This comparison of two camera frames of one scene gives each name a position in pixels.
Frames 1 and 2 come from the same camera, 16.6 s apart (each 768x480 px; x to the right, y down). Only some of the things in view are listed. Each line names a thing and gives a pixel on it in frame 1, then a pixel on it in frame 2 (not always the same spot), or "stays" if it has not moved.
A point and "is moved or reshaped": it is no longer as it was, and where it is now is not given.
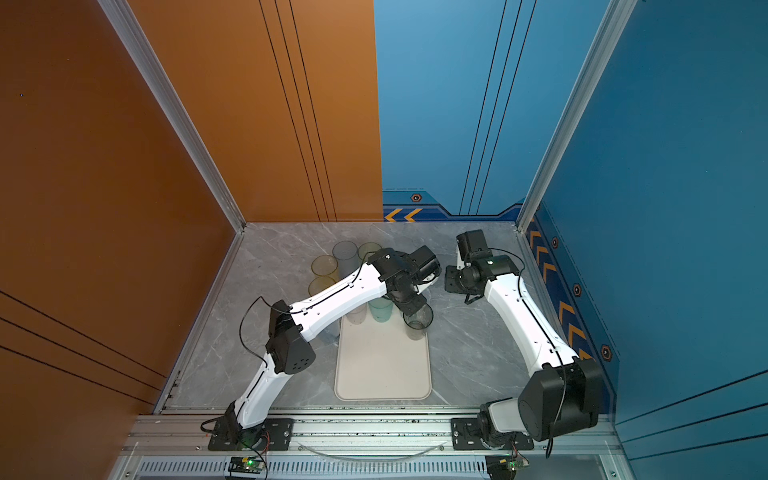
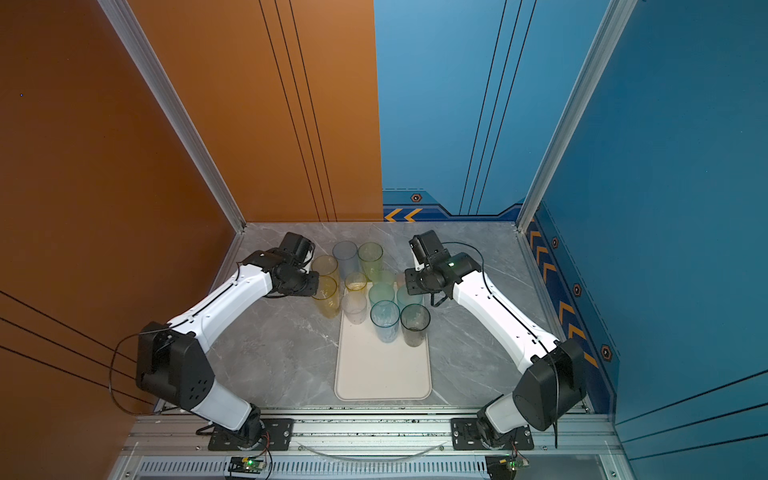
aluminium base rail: [176, 446] stays
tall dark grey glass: [416, 323] stays
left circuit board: [248, 464] stays
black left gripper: [410, 309] → [312, 289]
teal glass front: [381, 309] is moved or reshaped
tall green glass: [368, 249] stays
